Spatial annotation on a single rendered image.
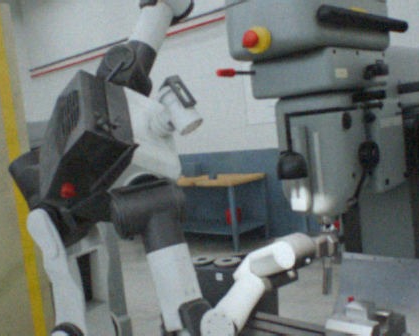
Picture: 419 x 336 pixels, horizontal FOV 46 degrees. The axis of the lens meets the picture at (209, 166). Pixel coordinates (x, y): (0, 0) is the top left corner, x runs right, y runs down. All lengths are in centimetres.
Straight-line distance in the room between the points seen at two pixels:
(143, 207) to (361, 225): 93
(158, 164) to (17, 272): 168
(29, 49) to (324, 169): 1017
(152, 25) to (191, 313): 79
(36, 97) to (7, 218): 848
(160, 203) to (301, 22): 50
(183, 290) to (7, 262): 174
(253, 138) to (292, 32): 565
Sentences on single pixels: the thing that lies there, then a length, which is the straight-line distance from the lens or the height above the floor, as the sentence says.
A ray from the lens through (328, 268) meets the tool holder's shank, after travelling 142.
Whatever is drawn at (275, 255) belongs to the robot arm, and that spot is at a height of 126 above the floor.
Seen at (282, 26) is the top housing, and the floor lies 178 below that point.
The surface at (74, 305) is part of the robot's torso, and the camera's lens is 146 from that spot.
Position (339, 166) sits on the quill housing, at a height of 144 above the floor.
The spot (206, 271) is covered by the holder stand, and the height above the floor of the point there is 111.
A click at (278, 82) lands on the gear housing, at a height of 166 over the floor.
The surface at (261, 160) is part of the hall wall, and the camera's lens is 672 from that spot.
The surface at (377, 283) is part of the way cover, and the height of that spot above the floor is 100.
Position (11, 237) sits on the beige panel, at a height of 114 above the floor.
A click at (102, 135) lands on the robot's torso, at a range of 109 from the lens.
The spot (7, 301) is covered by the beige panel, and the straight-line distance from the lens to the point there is 273.
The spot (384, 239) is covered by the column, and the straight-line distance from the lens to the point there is 176.
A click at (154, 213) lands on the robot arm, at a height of 141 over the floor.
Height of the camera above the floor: 158
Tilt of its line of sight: 5 degrees down
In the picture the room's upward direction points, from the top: 7 degrees counter-clockwise
